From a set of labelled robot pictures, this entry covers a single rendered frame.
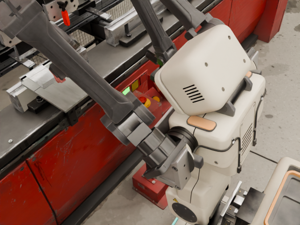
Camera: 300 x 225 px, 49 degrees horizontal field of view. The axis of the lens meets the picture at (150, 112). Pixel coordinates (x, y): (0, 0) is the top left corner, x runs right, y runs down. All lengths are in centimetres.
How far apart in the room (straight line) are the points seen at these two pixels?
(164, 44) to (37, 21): 76
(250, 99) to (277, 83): 202
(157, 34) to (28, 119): 62
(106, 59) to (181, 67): 90
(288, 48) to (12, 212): 265
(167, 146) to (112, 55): 94
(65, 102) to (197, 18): 56
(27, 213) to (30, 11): 118
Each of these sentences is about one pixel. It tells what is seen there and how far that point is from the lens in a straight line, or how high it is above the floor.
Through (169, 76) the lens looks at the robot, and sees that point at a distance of 79.
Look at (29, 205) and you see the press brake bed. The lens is 163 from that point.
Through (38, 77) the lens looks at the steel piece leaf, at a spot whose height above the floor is 100.
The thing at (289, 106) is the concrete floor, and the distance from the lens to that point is 275.
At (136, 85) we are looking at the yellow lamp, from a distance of 157.
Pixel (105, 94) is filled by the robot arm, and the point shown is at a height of 136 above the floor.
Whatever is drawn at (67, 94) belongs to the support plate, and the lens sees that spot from 129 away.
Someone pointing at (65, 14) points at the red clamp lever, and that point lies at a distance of 135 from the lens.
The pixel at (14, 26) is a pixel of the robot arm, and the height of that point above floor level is 156.
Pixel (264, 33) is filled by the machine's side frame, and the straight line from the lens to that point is 332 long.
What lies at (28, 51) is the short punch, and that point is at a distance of 140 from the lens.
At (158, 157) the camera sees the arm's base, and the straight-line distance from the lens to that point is 78.
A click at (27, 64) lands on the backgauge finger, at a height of 100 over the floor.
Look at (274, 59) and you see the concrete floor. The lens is 317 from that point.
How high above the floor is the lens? 185
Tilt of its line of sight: 46 degrees down
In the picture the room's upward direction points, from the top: 3 degrees counter-clockwise
